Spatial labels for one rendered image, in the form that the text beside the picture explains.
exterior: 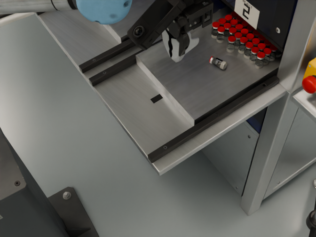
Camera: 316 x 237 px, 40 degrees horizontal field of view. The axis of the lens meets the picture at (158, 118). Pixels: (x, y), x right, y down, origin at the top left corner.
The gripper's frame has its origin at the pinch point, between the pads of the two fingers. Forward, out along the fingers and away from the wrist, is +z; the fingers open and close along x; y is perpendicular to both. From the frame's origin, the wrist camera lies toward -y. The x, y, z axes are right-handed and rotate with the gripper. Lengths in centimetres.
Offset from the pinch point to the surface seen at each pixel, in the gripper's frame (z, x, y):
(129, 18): 21.3, 36.1, 9.4
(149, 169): 110, 31, 6
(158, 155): 19.6, -8.1, -10.4
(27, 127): 110, 86, -31
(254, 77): 21.3, -3.0, 23.8
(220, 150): 83, 9, 28
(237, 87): 21.3, -3.0, 18.1
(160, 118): 21.6, 1.3, -3.6
